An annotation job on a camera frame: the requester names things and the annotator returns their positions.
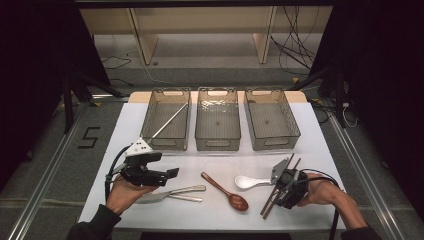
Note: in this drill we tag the brown chopstick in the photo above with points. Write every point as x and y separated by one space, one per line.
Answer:
264 206
268 211

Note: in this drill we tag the white ceramic spoon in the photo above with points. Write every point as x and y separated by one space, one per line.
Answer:
245 182

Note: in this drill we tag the smoky clear plastic bin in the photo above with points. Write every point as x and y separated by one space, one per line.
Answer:
270 120
217 121
168 133

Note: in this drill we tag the brown wooden spoon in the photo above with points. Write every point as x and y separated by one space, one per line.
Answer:
238 202

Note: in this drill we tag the person's left hand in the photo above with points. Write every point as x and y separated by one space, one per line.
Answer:
123 196

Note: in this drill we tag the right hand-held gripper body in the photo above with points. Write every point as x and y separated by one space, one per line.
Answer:
293 186

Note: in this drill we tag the aluminium floor rail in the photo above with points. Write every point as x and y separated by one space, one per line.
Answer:
43 186
366 176

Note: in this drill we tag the person's right hand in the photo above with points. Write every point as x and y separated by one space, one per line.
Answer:
323 191

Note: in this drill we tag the black frame bar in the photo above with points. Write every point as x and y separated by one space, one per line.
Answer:
200 3

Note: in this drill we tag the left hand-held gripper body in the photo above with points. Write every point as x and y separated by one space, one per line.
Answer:
143 176

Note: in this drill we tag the white table cover sheet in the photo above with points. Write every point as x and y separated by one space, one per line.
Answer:
226 163

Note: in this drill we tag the silver metal spoons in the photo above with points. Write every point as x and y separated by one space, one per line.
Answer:
190 189

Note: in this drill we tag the black metal stand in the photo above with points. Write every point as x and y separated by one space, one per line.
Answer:
68 106
340 96

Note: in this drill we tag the black curtain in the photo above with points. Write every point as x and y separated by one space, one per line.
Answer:
383 66
33 66

